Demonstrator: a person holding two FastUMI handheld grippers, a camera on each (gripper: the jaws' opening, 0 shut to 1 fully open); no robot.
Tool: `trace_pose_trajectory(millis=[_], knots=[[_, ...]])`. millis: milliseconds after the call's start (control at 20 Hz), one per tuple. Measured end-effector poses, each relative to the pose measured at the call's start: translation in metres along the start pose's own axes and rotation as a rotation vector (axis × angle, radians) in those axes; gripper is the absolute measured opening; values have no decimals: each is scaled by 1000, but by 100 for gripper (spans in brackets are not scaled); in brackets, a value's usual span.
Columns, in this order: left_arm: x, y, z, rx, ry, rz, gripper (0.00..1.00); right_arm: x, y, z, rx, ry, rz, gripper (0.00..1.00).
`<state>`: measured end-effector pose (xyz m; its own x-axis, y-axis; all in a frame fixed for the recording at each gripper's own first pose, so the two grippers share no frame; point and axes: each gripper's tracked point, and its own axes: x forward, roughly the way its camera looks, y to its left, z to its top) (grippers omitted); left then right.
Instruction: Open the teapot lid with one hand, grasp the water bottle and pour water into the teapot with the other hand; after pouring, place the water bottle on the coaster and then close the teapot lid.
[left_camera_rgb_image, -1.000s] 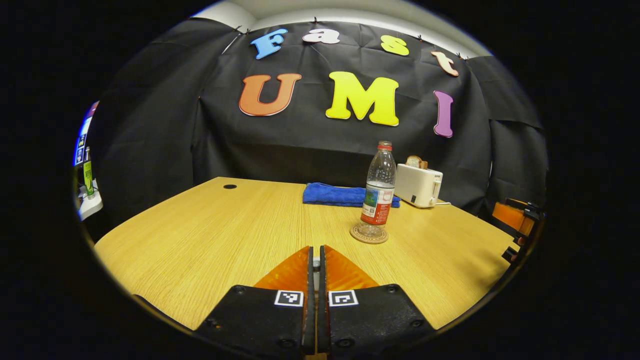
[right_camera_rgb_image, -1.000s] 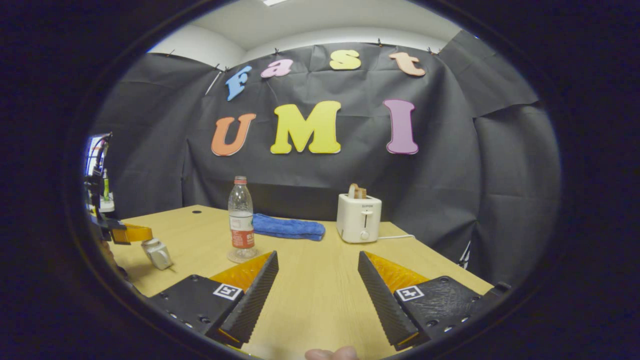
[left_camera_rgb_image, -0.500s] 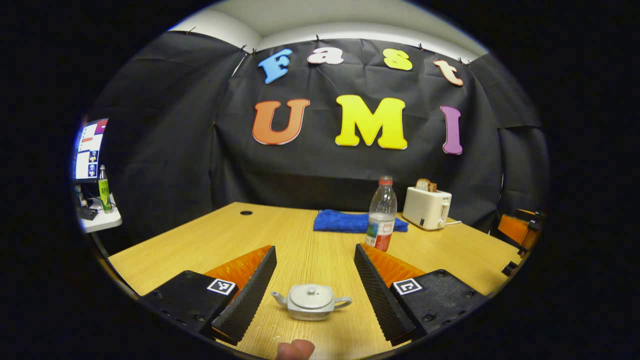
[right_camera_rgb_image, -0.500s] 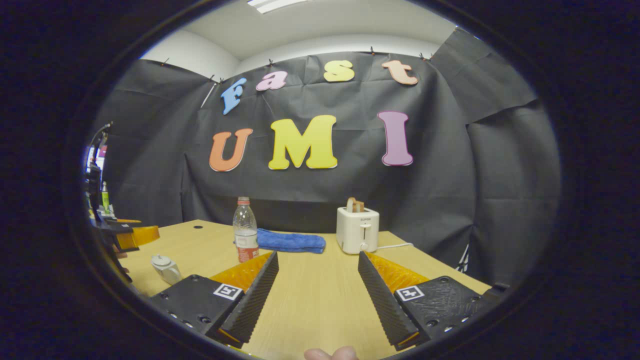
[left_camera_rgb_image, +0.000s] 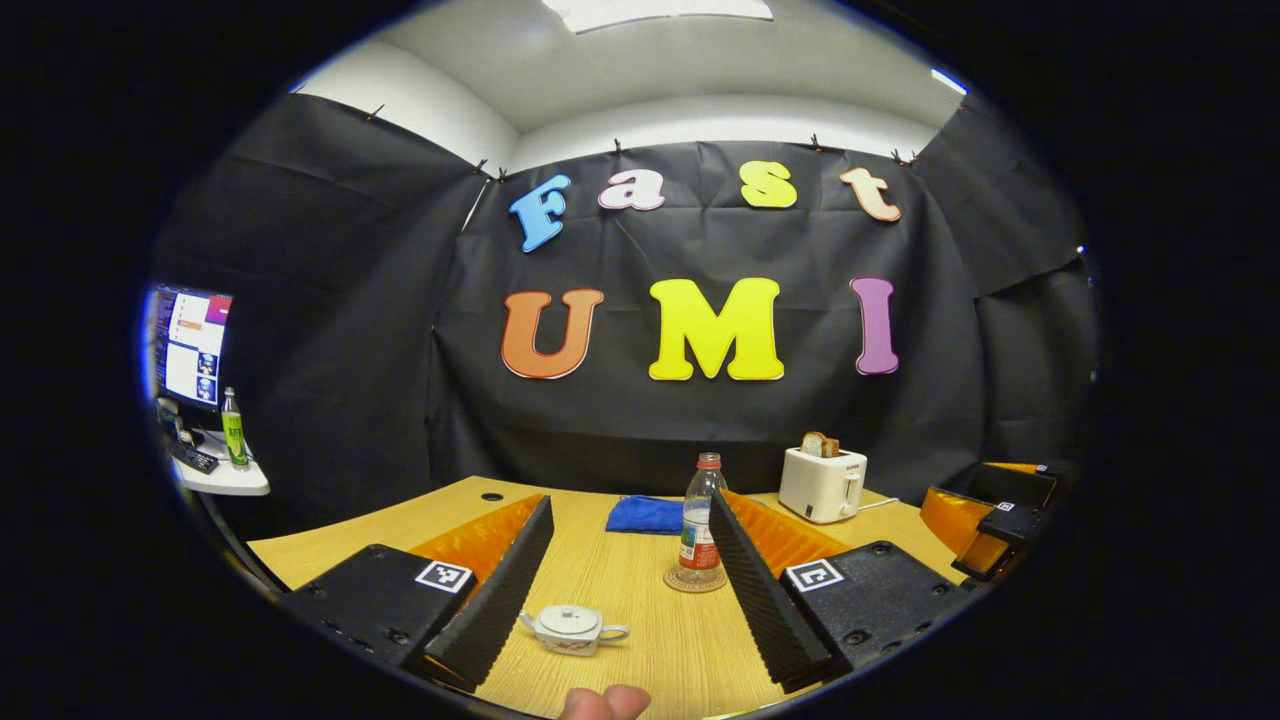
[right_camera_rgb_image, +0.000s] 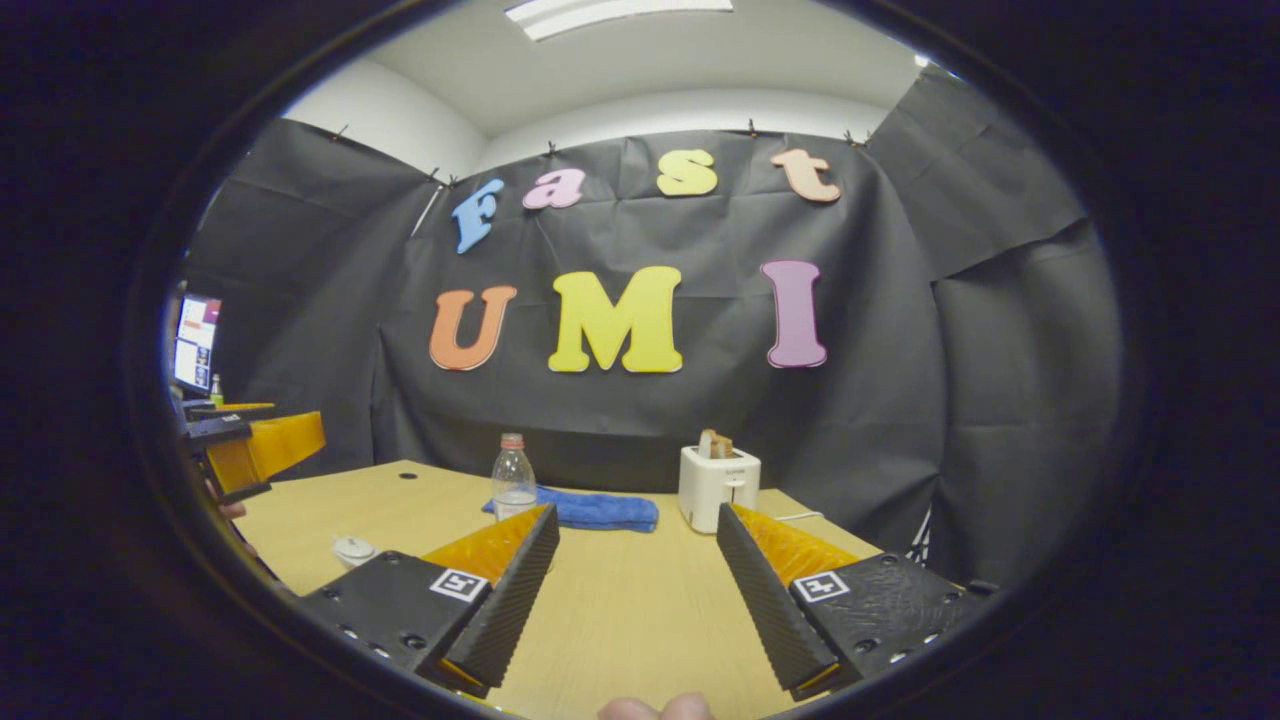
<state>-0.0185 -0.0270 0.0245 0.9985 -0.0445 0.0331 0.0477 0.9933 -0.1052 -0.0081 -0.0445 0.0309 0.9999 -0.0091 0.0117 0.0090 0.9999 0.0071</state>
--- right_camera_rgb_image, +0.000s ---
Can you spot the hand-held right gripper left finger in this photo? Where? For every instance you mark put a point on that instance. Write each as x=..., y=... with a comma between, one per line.
x=510, y=610

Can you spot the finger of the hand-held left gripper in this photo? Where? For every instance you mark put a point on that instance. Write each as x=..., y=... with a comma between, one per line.
x=215, y=432
x=215, y=411

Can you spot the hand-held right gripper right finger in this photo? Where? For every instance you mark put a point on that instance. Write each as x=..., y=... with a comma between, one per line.
x=765, y=610

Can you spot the clear plastic water bottle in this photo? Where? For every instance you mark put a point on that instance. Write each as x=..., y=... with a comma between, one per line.
x=514, y=480

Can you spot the green drink bottle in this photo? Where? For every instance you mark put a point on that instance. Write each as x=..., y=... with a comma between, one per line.
x=215, y=390

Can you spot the computer monitor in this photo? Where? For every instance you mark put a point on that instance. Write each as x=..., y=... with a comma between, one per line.
x=196, y=342

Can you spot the white toaster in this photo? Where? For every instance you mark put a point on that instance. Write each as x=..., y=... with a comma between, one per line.
x=718, y=488

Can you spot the blue towel cloth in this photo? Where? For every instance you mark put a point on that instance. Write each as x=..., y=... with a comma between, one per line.
x=605, y=510

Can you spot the toasted bread slice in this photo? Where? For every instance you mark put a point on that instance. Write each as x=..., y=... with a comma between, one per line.
x=715, y=444

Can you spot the ceiling light panel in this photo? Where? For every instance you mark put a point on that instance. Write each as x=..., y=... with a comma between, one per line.
x=620, y=14

